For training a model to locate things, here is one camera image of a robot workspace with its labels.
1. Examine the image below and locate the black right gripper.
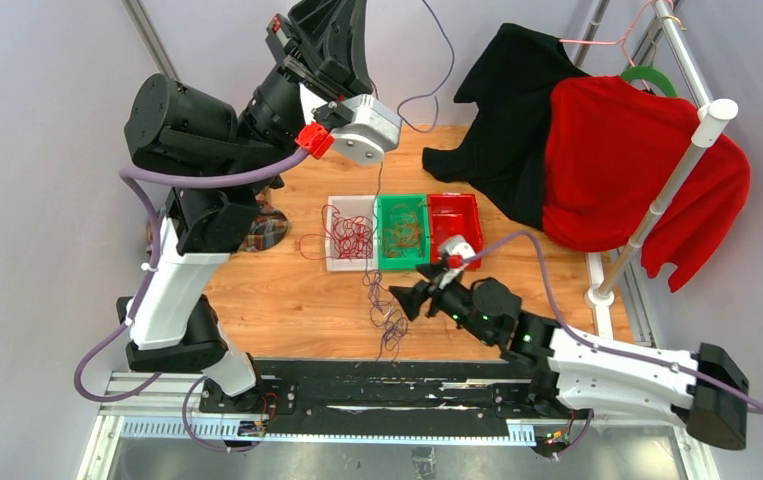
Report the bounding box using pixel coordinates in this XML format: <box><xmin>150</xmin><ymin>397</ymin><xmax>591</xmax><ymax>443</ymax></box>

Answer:
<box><xmin>389</xmin><ymin>262</ymin><xmax>495</xmax><ymax>346</ymax></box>

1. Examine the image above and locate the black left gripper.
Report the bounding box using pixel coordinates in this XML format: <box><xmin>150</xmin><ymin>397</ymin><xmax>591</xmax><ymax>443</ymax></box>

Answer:
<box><xmin>221</xmin><ymin>0</ymin><xmax>371</xmax><ymax>193</ymax></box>

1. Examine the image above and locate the dark red thin cable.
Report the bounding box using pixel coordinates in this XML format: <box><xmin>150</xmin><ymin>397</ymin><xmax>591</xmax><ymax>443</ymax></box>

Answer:
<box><xmin>298</xmin><ymin>203</ymin><xmax>377</xmax><ymax>262</ymax></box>

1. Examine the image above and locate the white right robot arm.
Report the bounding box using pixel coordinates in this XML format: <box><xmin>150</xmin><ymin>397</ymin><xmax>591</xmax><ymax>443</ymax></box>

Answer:
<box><xmin>389</xmin><ymin>264</ymin><xmax>749</xmax><ymax>451</ymax></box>

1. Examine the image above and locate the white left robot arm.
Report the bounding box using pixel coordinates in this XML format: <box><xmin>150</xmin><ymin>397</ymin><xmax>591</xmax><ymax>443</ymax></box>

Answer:
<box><xmin>119</xmin><ymin>1</ymin><xmax>372</xmax><ymax>413</ymax></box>

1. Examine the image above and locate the red plastic bin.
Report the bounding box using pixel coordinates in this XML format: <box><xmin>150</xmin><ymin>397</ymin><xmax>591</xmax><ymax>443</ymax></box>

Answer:
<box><xmin>426</xmin><ymin>193</ymin><xmax>484</xmax><ymax>263</ymax></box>

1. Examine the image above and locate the green plastic bin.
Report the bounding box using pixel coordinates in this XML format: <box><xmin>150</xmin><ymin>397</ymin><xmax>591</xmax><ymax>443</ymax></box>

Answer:
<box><xmin>374</xmin><ymin>194</ymin><xmax>430</xmax><ymax>270</ymax></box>

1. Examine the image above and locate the clear plastic bin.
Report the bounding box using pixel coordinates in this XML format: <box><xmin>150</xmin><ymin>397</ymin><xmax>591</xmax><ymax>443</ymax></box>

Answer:
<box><xmin>323</xmin><ymin>195</ymin><xmax>378</xmax><ymax>272</ymax></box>

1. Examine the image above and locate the black t-shirt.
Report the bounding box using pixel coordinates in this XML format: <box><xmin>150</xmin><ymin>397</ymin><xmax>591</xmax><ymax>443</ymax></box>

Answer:
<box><xmin>422</xmin><ymin>23</ymin><xmax>586</xmax><ymax>230</ymax></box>

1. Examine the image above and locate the plaid cloth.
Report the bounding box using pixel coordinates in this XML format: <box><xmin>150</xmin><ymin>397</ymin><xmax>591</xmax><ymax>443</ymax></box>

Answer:
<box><xmin>239</xmin><ymin>190</ymin><xmax>292</xmax><ymax>253</ymax></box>

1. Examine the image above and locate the red sweater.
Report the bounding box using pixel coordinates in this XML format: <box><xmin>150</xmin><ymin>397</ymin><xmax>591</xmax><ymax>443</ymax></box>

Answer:
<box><xmin>542</xmin><ymin>76</ymin><xmax>751</xmax><ymax>292</ymax></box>

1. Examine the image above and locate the green clothes hanger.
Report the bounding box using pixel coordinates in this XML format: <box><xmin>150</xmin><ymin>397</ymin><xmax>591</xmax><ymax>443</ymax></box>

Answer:
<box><xmin>620</xmin><ymin>65</ymin><xmax>679</xmax><ymax>98</ymax></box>

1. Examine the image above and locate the white clothes rack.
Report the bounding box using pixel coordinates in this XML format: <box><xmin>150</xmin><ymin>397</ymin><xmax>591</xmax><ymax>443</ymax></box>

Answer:
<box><xmin>585</xmin><ymin>1</ymin><xmax>739</xmax><ymax>312</ymax></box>

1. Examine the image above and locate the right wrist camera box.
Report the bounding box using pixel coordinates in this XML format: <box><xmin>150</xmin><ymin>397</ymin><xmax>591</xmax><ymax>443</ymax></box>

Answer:
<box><xmin>437</xmin><ymin>235</ymin><xmax>476</xmax><ymax>289</ymax></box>

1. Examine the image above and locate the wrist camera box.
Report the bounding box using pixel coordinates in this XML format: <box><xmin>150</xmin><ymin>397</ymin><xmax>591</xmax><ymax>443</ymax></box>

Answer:
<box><xmin>437</xmin><ymin>235</ymin><xmax>476</xmax><ymax>289</ymax></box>
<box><xmin>311</xmin><ymin>94</ymin><xmax>403</xmax><ymax>165</ymax></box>

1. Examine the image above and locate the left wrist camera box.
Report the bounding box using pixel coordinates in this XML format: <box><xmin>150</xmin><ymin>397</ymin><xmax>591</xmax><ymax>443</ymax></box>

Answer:
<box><xmin>311</xmin><ymin>94</ymin><xmax>403</xmax><ymax>165</ymax></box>

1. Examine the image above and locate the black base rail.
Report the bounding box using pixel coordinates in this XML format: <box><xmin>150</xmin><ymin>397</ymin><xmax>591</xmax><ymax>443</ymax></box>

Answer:
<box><xmin>197</xmin><ymin>359</ymin><xmax>591</xmax><ymax>443</ymax></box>

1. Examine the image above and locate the pink wire hanger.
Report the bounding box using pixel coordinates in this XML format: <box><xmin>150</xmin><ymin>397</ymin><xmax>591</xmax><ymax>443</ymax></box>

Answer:
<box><xmin>559</xmin><ymin>0</ymin><xmax>657</xmax><ymax>67</ymax></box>

